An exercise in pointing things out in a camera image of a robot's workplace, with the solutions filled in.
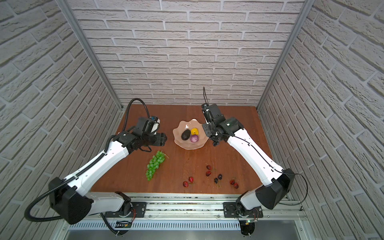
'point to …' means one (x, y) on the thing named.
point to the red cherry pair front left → (191, 180)
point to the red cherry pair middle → (208, 172)
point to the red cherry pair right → (235, 184)
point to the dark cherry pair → (220, 177)
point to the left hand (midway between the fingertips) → (162, 135)
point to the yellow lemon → (194, 131)
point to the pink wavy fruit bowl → (183, 125)
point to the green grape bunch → (159, 158)
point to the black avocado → (185, 134)
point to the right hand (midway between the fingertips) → (211, 122)
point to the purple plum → (194, 138)
